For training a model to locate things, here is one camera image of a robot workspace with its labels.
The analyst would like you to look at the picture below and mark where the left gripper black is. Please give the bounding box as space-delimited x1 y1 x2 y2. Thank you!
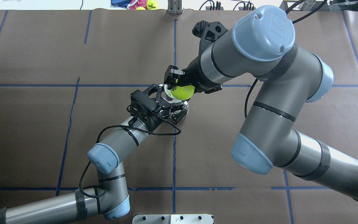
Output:
127 85 189 129

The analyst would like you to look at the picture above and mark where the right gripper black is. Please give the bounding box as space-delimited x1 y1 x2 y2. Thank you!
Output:
164 20 228 94

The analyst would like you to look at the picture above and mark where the yellow tennis ball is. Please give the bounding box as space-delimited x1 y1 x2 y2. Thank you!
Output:
170 85 195 100

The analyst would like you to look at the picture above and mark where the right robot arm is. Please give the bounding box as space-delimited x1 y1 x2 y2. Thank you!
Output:
164 5 358 201

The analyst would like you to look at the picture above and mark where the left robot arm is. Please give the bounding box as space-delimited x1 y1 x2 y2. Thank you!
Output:
0 84 190 224

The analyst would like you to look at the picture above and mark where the spare tennis ball on desk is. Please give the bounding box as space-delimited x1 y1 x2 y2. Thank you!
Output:
146 0 159 10

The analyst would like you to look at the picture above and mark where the small metal cup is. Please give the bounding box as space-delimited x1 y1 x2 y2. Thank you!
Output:
299 0 316 11

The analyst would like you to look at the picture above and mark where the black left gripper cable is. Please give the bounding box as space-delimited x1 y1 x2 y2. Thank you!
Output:
79 104 182 198

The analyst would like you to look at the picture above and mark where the aluminium frame post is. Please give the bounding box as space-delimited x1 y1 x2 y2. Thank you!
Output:
167 0 183 15

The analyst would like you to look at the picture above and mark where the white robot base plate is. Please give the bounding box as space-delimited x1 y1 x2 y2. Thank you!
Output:
132 214 214 224

